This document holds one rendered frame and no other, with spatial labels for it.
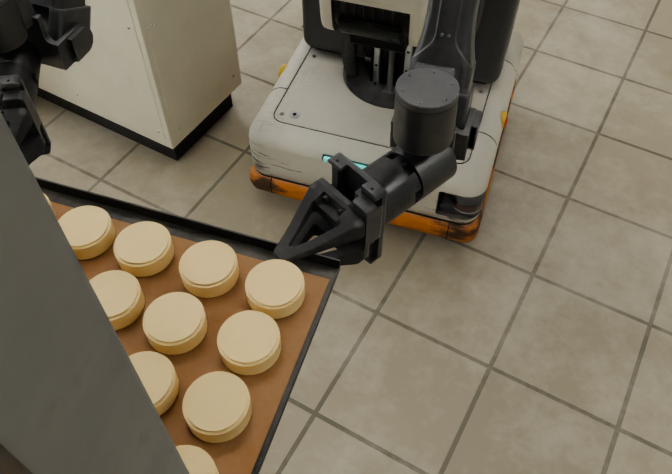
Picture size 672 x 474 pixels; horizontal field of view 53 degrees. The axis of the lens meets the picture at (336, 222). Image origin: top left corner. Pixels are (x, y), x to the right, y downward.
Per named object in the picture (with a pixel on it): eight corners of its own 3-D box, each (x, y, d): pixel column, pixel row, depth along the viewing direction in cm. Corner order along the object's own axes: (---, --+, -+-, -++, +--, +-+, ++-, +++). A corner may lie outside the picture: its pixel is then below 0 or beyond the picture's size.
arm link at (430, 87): (479, 127, 73) (401, 113, 74) (496, 36, 64) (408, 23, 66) (459, 207, 65) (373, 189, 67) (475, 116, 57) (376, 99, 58)
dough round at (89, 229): (81, 270, 59) (74, 257, 58) (49, 240, 61) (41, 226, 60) (127, 237, 62) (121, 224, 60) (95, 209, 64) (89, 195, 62)
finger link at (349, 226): (251, 219, 58) (331, 167, 62) (258, 266, 64) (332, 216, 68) (301, 267, 55) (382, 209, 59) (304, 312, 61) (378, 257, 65)
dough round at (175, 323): (219, 334, 55) (215, 322, 54) (165, 367, 53) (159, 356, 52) (189, 293, 58) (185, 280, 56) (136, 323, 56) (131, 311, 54)
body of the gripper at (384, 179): (322, 159, 60) (381, 122, 63) (323, 229, 68) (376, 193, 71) (372, 200, 57) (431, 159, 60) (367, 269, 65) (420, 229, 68)
